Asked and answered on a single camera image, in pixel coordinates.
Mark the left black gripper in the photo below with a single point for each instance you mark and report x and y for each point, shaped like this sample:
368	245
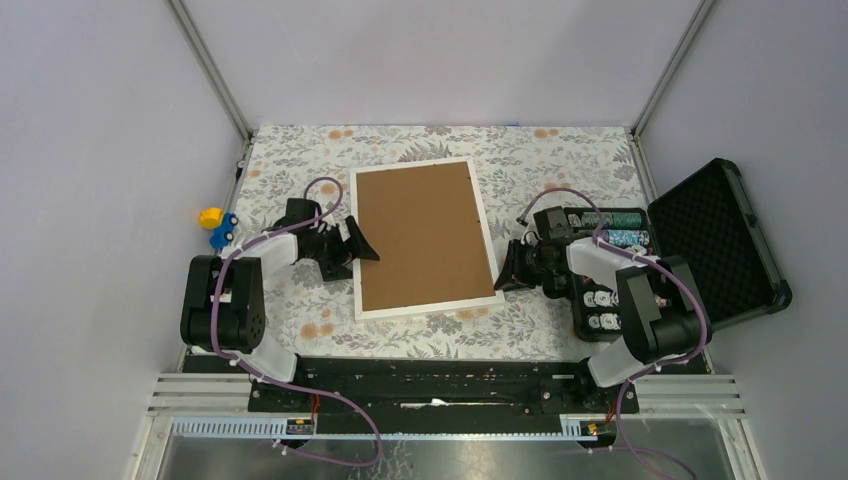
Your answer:
355	246

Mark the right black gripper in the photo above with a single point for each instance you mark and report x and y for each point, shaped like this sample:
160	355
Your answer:
513	278

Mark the brown backing board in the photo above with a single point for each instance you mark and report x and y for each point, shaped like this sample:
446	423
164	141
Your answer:
424	238

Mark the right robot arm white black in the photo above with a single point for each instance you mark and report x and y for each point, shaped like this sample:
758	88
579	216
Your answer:
604	263

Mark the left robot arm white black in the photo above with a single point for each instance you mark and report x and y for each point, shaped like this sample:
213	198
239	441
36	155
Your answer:
224	308

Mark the floral patterned table mat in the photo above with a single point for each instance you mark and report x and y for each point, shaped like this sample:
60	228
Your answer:
514	165

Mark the yellow blue toy car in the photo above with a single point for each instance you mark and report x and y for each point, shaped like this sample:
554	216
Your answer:
221	224

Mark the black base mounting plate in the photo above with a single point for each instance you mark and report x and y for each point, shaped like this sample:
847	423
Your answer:
404	396

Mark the black foam lined case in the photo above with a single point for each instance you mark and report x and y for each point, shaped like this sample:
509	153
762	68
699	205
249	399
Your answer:
708	220

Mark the aluminium rail frame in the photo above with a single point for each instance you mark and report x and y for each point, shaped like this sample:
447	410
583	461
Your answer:
215	405

